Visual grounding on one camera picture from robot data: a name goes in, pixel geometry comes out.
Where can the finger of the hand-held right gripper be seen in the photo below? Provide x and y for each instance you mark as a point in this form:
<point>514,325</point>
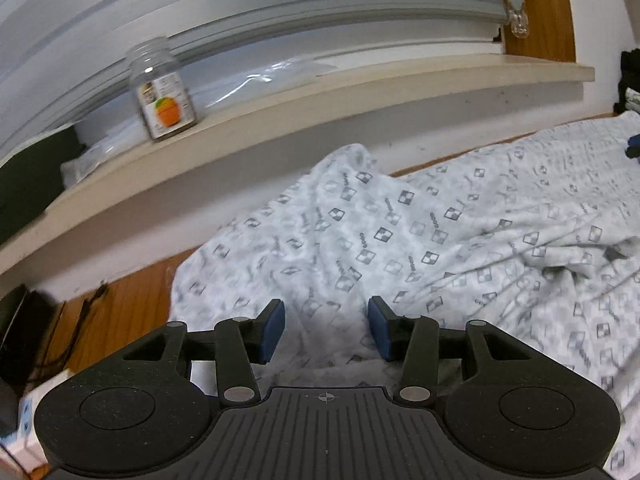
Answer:
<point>634,145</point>

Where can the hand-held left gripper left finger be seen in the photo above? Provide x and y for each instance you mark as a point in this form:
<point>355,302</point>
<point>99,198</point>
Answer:
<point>272,330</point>

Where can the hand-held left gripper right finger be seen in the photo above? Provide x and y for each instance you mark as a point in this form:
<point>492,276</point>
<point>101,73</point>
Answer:
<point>380,330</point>

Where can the white patterned pajama garment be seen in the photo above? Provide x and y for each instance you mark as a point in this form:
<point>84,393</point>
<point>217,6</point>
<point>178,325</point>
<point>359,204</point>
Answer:
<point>425,235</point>

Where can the stack of dark folded clothes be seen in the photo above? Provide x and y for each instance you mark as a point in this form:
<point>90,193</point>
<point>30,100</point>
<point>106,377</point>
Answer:
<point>630,67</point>

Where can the folded white patterned garment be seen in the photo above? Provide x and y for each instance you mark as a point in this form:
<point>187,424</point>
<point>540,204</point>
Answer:
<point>634,100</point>

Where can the beige stone window sill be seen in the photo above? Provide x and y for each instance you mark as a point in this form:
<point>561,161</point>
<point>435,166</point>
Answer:
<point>300,115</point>

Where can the black mesh device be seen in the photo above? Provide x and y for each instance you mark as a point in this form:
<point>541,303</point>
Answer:
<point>25,330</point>

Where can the clear jar with orange label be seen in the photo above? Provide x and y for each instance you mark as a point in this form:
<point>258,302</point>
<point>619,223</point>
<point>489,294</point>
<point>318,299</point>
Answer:
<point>162,95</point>

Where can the dark grey box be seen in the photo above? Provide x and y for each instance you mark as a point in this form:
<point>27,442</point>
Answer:
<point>7,410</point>

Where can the black box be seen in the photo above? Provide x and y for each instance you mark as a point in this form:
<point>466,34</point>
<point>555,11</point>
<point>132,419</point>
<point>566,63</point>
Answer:
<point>35,180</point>

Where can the grey window blind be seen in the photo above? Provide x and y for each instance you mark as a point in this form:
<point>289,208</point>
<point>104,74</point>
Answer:
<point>250,0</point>

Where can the wooden window frame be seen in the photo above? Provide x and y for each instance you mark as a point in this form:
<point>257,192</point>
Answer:
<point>550,10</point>

